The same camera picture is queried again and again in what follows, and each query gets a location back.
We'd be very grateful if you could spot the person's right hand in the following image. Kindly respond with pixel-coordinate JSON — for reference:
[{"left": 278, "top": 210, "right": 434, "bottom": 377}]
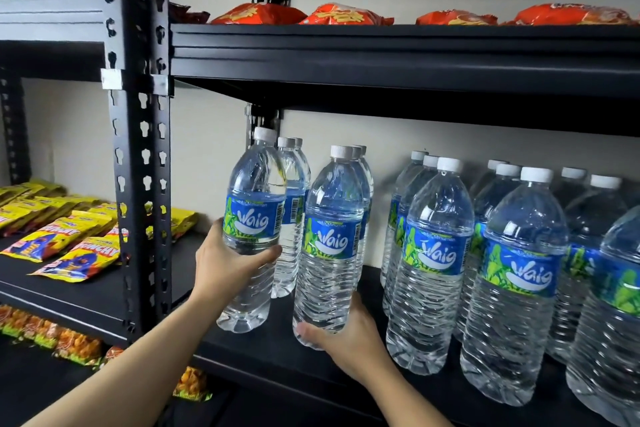
[{"left": 297, "top": 291, "right": 397, "bottom": 384}]

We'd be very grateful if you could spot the person's left hand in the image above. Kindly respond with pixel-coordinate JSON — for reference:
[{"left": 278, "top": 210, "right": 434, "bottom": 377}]
[{"left": 192, "top": 218, "right": 284, "bottom": 305}]

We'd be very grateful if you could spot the clear plastic water bottle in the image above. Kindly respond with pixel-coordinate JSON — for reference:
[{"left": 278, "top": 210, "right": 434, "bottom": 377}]
[
  {"left": 292, "top": 145, "right": 366, "bottom": 350},
  {"left": 216, "top": 126, "right": 288, "bottom": 334}
]

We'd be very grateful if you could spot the person's right forearm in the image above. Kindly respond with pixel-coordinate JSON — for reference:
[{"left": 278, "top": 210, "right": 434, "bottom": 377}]
[{"left": 357, "top": 357, "right": 453, "bottom": 427}]

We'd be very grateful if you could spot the person's left forearm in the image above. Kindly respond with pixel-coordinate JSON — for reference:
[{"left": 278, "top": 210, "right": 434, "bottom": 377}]
[{"left": 22, "top": 289, "right": 238, "bottom": 427}]

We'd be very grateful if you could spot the group of water bottles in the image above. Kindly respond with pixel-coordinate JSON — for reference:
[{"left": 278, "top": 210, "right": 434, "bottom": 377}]
[{"left": 271, "top": 136, "right": 640, "bottom": 427}]

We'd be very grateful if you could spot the pile of yellow snack packets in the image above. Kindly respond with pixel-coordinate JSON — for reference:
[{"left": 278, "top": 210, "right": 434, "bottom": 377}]
[{"left": 0, "top": 179, "right": 201, "bottom": 284}]

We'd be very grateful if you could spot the row of orange green packets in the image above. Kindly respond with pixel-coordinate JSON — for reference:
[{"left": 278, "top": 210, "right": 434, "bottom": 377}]
[{"left": 0, "top": 304, "right": 213, "bottom": 402}]

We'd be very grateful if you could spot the black metal shelving rack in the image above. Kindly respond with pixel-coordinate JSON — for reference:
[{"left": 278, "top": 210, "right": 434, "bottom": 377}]
[
  {"left": 134, "top": 0, "right": 640, "bottom": 427},
  {"left": 0, "top": 0, "right": 137, "bottom": 345}
]

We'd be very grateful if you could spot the orange snack packet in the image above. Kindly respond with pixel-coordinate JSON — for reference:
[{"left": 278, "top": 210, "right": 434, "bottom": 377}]
[
  {"left": 416, "top": 9, "right": 499, "bottom": 26},
  {"left": 210, "top": 2, "right": 307, "bottom": 25},
  {"left": 500, "top": 3, "right": 640, "bottom": 26},
  {"left": 299, "top": 3, "right": 395, "bottom": 26}
]

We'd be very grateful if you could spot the dark red snack packet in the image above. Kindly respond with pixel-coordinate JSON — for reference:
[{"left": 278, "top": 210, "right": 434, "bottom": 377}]
[{"left": 169, "top": 1, "right": 211, "bottom": 24}]

